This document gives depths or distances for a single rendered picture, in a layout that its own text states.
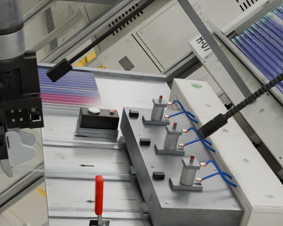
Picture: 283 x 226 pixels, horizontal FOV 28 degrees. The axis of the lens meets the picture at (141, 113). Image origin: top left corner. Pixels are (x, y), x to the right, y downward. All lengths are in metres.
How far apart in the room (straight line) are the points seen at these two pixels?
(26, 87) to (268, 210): 0.41
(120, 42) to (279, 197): 1.42
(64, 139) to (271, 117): 0.39
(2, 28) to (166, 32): 1.47
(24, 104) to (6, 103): 0.03
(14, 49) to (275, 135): 0.48
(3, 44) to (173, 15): 1.45
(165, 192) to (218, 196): 0.09
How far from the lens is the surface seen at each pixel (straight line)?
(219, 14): 2.29
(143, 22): 2.22
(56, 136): 1.10
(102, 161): 1.04
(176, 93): 1.24
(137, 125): 1.06
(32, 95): 0.89
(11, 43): 0.84
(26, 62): 0.87
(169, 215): 0.85
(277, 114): 1.07
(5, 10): 0.83
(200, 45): 1.43
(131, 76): 1.43
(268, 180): 0.95
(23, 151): 0.93
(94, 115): 1.10
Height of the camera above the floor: 1.29
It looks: 7 degrees down
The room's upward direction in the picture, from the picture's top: 54 degrees clockwise
